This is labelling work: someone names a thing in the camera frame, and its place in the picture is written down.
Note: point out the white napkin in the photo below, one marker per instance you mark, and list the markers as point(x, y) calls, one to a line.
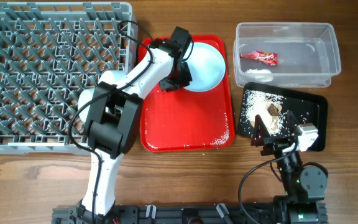
point(260, 75)

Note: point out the red snack wrapper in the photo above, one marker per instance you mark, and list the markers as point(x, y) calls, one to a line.
point(268, 58)

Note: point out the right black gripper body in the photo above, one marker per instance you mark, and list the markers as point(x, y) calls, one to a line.
point(276, 146)

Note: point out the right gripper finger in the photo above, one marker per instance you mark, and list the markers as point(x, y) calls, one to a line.
point(289, 124)
point(260, 135)

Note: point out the brown food scraps with rice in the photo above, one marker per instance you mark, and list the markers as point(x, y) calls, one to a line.
point(270, 107)

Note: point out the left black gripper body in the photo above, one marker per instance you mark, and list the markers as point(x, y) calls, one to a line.
point(178, 79)

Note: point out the clear plastic waste bin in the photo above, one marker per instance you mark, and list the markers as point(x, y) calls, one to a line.
point(308, 53)

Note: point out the light green bowl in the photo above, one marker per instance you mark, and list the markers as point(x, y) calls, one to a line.
point(85, 96)

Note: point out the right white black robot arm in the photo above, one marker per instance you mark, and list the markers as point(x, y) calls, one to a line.
point(304, 183)

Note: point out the grey plastic dishwasher rack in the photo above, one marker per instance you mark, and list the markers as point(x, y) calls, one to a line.
point(49, 53)

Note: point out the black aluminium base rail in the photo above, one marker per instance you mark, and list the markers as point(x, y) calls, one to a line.
point(220, 213)

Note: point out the spilled rice on tray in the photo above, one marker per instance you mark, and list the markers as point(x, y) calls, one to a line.
point(186, 131)

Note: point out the small light blue bowl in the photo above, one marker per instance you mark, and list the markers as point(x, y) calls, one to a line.
point(114, 77)

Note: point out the black rectangular waste tray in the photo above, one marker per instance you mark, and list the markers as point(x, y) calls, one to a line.
point(320, 112)

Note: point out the large light blue plate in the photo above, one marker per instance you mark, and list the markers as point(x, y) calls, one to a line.
point(207, 67)

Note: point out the red plastic serving tray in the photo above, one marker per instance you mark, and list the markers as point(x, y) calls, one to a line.
point(160, 102)

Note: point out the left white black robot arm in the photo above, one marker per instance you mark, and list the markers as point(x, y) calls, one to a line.
point(111, 113)

